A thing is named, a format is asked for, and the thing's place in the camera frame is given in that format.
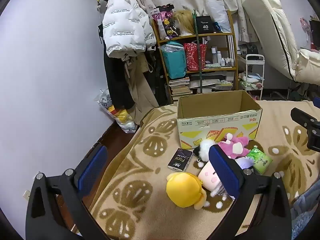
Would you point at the stack of books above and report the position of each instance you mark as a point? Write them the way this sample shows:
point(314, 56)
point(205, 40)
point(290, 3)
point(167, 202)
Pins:
point(180, 87)

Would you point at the pile of magazines and papers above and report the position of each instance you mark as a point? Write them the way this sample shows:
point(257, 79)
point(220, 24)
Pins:
point(215, 83)

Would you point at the blond wig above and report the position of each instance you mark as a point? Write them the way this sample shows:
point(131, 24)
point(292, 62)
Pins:
point(183, 20)

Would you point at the wooden shelf unit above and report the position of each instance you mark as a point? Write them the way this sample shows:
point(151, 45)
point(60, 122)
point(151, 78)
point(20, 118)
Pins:
point(212, 35)

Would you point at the white plastic bag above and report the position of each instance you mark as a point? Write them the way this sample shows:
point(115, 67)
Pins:
point(220, 12)

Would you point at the green tissue pack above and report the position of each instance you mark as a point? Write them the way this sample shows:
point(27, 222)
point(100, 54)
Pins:
point(261, 161)

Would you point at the blue fleece cloth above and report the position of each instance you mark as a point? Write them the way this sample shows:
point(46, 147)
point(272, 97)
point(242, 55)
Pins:
point(307, 215)

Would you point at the green pole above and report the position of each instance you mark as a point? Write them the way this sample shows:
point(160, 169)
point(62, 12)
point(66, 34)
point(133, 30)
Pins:
point(199, 55)

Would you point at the red gift bag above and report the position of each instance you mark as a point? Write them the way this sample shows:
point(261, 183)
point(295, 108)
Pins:
point(192, 57)

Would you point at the teal bag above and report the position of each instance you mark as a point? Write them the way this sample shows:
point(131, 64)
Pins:
point(175, 62)

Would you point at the white fluffy plush pendant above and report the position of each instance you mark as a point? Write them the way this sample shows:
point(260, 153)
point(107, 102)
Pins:
point(205, 147)

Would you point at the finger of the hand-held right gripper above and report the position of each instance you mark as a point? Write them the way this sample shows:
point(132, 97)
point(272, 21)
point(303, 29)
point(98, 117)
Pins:
point(303, 117)

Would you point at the white wall outlet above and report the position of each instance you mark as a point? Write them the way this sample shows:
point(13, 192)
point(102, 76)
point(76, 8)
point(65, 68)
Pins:
point(26, 195)

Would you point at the beige patterned blanket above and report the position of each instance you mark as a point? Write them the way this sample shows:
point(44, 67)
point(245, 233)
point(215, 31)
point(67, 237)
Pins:
point(140, 160)

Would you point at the group of small bottles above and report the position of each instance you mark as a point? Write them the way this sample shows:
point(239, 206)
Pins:
point(218, 56)

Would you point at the purple printed bag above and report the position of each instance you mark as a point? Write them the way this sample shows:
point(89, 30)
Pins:
point(166, 25)

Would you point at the black cardboard box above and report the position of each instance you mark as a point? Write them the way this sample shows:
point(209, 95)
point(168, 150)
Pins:
point(205, 26)

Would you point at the pink roll plush toy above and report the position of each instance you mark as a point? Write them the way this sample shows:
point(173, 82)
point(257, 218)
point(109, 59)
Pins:
point(208, 175)

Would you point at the beige hanging trousers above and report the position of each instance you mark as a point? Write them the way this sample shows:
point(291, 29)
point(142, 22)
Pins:
point(142, 92)

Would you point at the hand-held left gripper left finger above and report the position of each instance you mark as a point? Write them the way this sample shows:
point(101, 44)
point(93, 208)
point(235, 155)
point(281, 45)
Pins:
point(92, 167)

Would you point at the yellow plush toy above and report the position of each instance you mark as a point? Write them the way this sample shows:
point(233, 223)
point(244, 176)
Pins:
point(183, 188)

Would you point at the printed cardboard box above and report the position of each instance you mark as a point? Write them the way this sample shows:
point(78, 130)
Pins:
point(212, 125)

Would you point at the black hanging garment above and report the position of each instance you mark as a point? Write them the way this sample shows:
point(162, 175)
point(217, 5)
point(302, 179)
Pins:
point(115, 80)
point(157, 80)

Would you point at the white trolley cart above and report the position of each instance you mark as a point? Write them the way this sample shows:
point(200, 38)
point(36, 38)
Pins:
point(255, 57)

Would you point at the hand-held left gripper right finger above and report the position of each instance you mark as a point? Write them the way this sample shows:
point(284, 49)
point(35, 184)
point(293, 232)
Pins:
point(225, 172)

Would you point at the plastic bag of toys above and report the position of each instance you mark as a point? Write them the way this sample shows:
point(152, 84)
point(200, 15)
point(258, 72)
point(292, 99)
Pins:
point(107, 101)

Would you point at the white puffer jacket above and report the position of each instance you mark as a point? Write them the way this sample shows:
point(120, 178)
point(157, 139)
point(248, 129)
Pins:
point(122, 25)

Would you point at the pink bear plush toy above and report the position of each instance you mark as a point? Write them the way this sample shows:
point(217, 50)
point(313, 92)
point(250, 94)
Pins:
point(237, 146)

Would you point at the cream folded mattress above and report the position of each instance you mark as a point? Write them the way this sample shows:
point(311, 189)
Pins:
point(275, 17)

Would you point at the black tissue pack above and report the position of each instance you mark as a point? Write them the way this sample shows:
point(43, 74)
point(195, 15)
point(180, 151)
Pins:
point(178, 160)

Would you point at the purple plush toy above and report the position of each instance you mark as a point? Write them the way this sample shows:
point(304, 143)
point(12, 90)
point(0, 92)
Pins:
point(243, 162)

